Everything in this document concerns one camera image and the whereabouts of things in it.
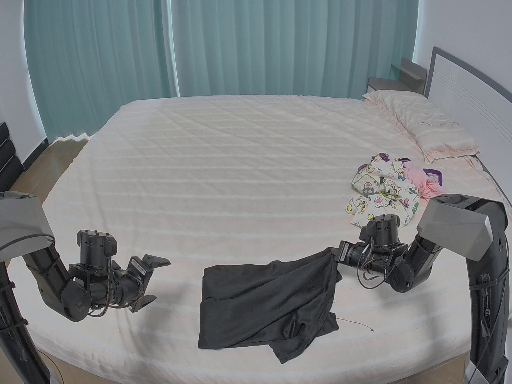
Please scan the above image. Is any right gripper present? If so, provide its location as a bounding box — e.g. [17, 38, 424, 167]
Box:
[338, 240, 370, 267]

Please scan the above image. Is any pink garment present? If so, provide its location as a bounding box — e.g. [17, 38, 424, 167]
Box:
[402, 162, 449, 200]

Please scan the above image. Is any purple garment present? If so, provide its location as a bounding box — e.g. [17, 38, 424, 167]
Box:
[372, 153, 444, 187]

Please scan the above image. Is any blue-green curtain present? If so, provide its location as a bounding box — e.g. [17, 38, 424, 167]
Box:
[24, 0, 180, 143]
[170, 0, 418, 99]

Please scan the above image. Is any black T-shirt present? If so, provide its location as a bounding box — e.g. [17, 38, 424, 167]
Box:
[197, 247, 374, 365]

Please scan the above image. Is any grey bedside table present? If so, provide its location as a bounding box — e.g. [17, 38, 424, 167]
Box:
[368, 57, 428, 94]

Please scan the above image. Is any black cable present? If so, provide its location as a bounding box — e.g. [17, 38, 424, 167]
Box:
[86, 290, 133, 319]
[357, 254, 386, 290]
[0, 234, 55, 255]
[38, 348, 61, 384]

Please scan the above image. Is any bed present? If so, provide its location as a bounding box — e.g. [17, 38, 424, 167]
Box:
[28, 46, 512, 379]

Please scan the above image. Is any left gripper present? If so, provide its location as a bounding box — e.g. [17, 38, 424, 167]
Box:
[107, 255, 172, 313]

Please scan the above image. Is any pale pink pillow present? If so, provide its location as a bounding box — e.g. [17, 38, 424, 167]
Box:
[362, 90, 480, 164]

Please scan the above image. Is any white printed pyjama top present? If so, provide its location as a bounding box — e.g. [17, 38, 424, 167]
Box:
[346, 153, 421, 229]

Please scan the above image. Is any black chest of drawers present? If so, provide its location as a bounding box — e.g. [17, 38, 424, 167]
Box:
[0, 122, 24, 191]

